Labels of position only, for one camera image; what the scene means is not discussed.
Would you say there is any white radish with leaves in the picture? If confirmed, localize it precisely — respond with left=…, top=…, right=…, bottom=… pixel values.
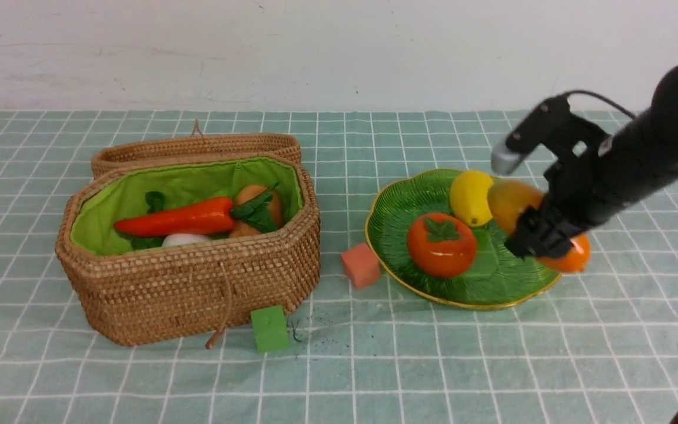
left=123, top=191, right=211, bottom=250

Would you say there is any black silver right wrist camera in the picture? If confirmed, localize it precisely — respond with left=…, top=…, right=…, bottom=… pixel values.
left=490, top=90, right=610, bottom=176

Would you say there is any green glass leaf plate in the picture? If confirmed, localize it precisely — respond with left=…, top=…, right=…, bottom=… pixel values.
left=365, top=168, right=561, bottom=310

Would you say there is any yellow lemon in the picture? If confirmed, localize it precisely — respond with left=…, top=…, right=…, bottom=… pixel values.
left=449, top=170, right=493, bottom=228

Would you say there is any orange carrot with leaves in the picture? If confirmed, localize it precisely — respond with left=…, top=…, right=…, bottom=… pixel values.
left=113, top=182, right=279, bottom=238

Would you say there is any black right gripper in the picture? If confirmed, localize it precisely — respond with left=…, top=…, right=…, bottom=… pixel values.
left=504, top=156, right=596, bottom=260

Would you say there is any woven wicker basket lid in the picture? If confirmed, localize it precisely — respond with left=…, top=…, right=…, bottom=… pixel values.
left=91, top=121, right=302, bottom=179

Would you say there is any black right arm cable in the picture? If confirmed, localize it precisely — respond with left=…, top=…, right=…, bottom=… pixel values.
left=563, top=90, right=678, bottom=174

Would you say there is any green checkered tablecloth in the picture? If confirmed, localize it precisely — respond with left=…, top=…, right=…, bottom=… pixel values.
left=0, top=111, right=678, bottom=423

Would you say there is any woven wicker basket green lining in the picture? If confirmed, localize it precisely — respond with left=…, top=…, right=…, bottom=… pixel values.
left=55, top=153, right=321, bottom=347

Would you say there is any brown potato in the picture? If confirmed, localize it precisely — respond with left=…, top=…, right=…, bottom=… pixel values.
left=228, top=184, right=285, bottom=238

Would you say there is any orange persimmon green calyx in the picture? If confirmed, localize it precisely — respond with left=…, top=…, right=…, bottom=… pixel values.
left=407, top=213, right=478, bottom=279

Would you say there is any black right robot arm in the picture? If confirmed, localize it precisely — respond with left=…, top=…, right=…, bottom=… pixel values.
left=491, top=65, right=678, bottom=259

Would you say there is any orange yellow mango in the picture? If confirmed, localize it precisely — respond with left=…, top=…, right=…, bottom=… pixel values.
left=487, top=180, right=591, bottom=274

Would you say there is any salmon pink foam cube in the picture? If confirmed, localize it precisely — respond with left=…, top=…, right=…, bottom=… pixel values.
left=341, top=243, right=381, bottom=289

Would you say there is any green foam cube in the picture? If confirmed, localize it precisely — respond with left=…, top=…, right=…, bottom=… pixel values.
left=250, top=305, right=290, bottom=354

